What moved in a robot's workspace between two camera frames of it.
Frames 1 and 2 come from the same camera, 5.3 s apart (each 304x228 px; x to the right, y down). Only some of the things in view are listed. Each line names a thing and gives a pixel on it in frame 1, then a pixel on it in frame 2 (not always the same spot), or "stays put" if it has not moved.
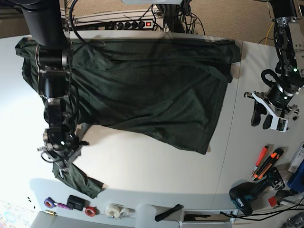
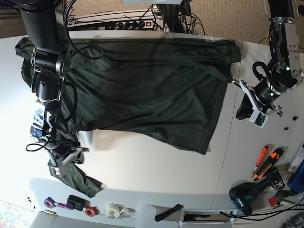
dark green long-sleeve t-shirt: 169,90 stays put
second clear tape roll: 127,213 stays put
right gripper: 262,106 to 256,103
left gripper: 65,167 to 78,156
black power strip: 129,25 stays put
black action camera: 77,203 stays put
